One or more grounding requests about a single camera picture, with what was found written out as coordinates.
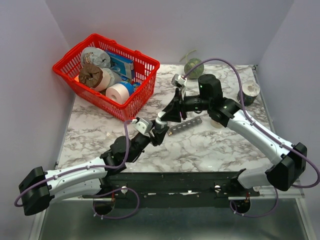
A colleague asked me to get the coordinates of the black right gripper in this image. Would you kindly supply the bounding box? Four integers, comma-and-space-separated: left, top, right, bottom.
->
160, 88, 211, 124

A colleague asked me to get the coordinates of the grey weekly pill organizer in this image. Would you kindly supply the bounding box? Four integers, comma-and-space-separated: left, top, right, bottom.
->
167, 116, 203, 136

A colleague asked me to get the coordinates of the grey bottle white cap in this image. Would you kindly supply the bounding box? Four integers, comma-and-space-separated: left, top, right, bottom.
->
154, 111, 168, 130

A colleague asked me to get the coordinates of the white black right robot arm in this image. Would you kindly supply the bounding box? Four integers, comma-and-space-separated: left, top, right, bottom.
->
155, 74, 307, 196

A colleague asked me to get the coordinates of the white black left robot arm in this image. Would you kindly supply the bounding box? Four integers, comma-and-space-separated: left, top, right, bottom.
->
14, 126, 169, 216

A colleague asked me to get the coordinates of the green netted melon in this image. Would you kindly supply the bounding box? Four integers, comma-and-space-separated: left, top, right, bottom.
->
179, 49, 205, 80

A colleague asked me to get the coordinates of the cream lotion pump bottle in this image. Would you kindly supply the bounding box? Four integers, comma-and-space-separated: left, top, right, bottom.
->
210, 120, 223, 129

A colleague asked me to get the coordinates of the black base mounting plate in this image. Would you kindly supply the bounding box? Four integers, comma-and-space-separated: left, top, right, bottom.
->
97, 171, 260, 209

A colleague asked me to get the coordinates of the white toilet roll blue wrap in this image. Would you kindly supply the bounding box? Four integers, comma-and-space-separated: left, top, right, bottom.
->
105, 81, 135, 105

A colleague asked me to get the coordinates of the blue white cardboard box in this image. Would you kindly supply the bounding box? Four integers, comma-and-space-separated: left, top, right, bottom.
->
105, 50, 135, 79

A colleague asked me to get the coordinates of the brown wrapped toilet roll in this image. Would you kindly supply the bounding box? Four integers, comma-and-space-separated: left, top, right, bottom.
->
78, 63, 111, 92

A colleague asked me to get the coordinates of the grey wrapped toilet roll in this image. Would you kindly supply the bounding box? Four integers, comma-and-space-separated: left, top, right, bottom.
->
80, 47, 111, 68

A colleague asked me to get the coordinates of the red plastic shopping basket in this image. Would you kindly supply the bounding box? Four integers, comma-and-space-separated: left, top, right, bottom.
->
52, 33, 160, 121

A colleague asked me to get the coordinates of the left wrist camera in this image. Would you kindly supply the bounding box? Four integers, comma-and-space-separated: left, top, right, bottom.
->
131, 118, 153, 136

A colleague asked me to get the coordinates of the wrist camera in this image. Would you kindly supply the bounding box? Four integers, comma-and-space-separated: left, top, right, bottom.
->
171, 74, 187, 91
131, 118, 153, 136

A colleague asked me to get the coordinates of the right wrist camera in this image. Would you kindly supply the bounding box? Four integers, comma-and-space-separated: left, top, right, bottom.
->
171, 74, 187, 91

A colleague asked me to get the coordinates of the aluminium rail frame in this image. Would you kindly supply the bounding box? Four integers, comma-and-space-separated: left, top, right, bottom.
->
30, 189, 308, 240

